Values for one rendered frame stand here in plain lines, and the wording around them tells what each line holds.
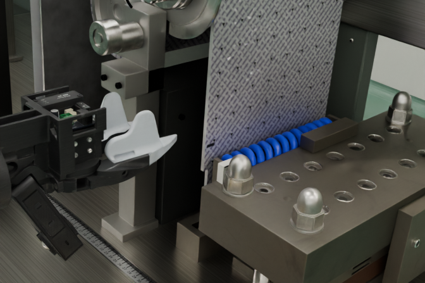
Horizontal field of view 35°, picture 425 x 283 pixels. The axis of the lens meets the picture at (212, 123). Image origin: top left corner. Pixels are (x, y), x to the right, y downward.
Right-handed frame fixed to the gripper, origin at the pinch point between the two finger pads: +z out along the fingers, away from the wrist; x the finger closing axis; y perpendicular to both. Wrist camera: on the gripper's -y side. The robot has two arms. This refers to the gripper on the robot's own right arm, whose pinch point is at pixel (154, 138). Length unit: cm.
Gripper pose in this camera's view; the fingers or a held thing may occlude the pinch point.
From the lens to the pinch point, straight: 74.2
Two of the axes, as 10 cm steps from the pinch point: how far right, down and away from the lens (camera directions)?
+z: 7.4, -2.4, 6.3
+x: -6.7, -3.5, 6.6
